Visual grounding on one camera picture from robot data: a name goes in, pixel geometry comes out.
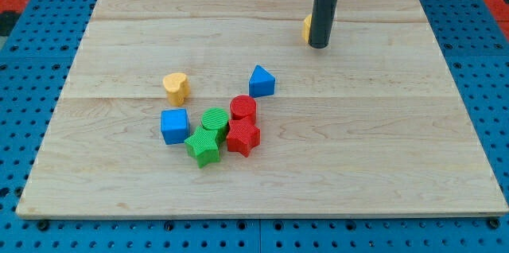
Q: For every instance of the blue cube block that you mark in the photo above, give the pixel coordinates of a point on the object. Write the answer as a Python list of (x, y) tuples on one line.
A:
[(174, 126)]

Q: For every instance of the red cylinder block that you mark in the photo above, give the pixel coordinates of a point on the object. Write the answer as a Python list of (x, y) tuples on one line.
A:
[(243, 106)]

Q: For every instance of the green cylinder block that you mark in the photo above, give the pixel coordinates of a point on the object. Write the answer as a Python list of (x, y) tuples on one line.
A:
[(217, 119)]

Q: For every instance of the blue triangle block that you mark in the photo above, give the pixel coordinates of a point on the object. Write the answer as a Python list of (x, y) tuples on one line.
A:
[(261, 83)]

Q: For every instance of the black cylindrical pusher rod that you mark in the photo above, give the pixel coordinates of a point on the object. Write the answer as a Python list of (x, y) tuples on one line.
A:
[(321, 23)]

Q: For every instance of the light wooden board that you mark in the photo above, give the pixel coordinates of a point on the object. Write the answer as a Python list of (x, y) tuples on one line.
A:
[(372, 126)]

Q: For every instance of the yellow heart block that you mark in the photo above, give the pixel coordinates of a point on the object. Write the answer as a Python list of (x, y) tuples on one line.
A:
[(177, 88)]

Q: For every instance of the green star block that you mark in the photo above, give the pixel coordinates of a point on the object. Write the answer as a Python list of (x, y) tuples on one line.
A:
[(203, 147)]

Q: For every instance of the yellow hexagon block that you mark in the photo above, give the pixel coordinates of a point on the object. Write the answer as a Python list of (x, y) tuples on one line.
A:
[(306, 27)]

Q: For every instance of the red star block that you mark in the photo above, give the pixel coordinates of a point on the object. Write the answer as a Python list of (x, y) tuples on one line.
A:
[(243, 136)]

